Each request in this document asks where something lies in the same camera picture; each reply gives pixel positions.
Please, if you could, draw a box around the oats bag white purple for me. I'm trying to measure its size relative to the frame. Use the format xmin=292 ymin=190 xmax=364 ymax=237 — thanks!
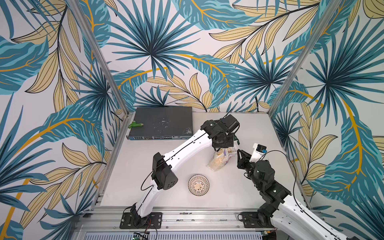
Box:
xmin=207 ymin=145 xmax=239 ymax=172

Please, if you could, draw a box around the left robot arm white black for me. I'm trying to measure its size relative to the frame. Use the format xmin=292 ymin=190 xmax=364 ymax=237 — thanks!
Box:
xmin=125 ymin=114 xmax=240 ymax=229

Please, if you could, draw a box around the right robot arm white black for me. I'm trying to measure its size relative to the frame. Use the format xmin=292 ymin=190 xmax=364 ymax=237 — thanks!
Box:
xmin=237 ymin=150 xmax=358 ymax=240

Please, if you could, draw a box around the patterned breakfast bowl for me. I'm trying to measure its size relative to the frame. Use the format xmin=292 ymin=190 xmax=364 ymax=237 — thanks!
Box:
xmin=188 ymin=175 xmax=210 ymax=197

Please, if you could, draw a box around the green plastic toy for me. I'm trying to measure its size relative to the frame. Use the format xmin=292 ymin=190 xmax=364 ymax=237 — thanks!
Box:
xmin=128 ymin=121 xmax=144 ymax=129

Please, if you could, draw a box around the green handled screwdriver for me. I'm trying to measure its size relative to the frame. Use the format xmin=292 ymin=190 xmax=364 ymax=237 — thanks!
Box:
xmin=234 ymin=135 xmax=240 ymax=145

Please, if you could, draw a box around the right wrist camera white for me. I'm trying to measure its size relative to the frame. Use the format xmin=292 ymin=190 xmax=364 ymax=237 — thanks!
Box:
xmin=250 ymin=143 xmax=267 ymax=163

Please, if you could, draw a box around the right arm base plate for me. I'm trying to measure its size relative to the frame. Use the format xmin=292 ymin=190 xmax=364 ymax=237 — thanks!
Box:
xmin=237 ymin=212 xmax=274 ymax=229

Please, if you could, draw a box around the grey network switch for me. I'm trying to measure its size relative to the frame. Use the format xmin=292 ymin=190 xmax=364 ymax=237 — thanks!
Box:
xmin=127 ymin=107 xmax=194 ymax=141

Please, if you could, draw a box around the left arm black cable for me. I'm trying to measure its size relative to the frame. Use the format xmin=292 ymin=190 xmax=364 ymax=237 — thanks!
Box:
xmin=121 ymin=112 xmax=230 ymax=223

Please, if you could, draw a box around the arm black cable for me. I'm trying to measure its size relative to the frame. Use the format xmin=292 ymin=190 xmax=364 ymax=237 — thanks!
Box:
xmin=260 ymin=149 xmax=358 ymax=240
xmin=121 ymin=112 xmax=230 ymax=223

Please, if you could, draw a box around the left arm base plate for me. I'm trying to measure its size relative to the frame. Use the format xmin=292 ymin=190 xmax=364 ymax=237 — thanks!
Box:
xmin=119 ymin=212 xmax=163 ymax=230

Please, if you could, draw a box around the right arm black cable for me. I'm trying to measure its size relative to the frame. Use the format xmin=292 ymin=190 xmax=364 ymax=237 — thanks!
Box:
xmin=260 ymin=149 xmax=358 ymax=240

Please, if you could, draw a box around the right aluminium frame post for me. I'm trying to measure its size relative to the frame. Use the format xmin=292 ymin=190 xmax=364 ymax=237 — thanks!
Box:
xmin=268 ymin=1 xmax=342 ymax=118

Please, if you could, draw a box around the aluminium frame post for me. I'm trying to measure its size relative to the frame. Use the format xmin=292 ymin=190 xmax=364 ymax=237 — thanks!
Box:
xmin=268 ymin=1 xmax=342 ymax=118
xmin=67 ymin=0 xmax=130 ymax=117

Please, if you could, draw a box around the aluminium front rail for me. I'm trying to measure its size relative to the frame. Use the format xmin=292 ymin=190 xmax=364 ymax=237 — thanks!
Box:
xmin=71 ymin=206 xmax=331 ymax=240

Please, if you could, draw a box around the left aluminium frame post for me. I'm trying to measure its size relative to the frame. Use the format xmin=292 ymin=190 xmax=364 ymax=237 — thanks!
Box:
xmin=67 ymin=0 xmax=130 ymax=117

